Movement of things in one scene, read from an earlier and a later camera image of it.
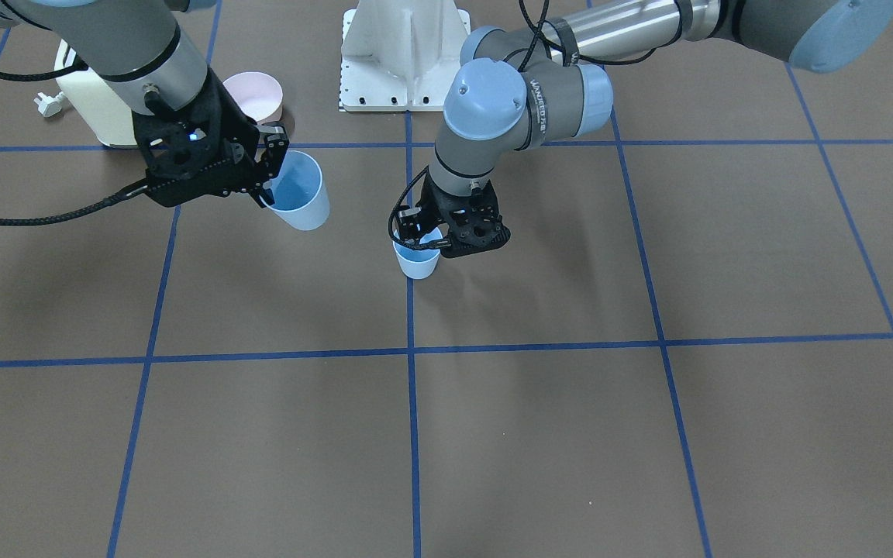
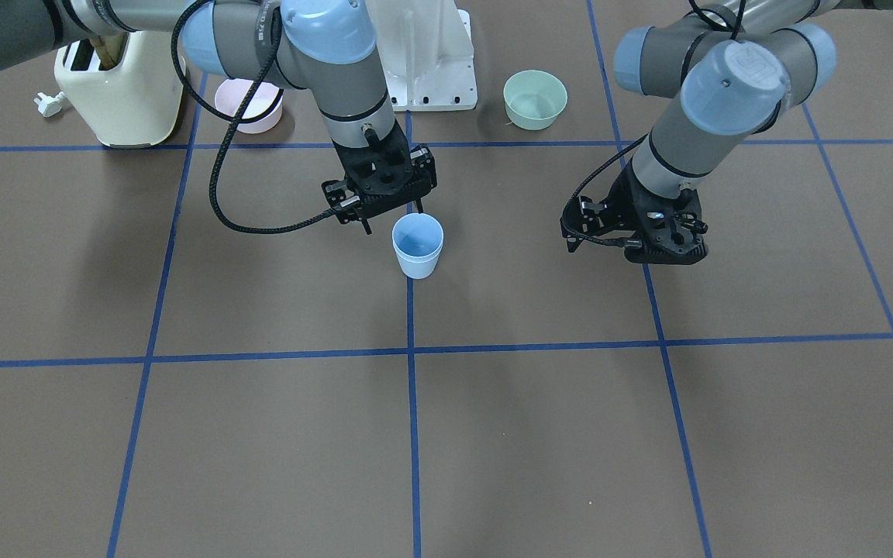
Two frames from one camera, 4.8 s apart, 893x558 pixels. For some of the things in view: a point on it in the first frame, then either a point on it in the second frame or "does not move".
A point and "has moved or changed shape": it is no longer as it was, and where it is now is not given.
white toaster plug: [49, 106] does not move
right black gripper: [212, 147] -> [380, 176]
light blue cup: [418, 263] does not move
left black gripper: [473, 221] -> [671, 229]
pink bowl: [259, 94] does not move
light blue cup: [300, 198] has moved or changed shape
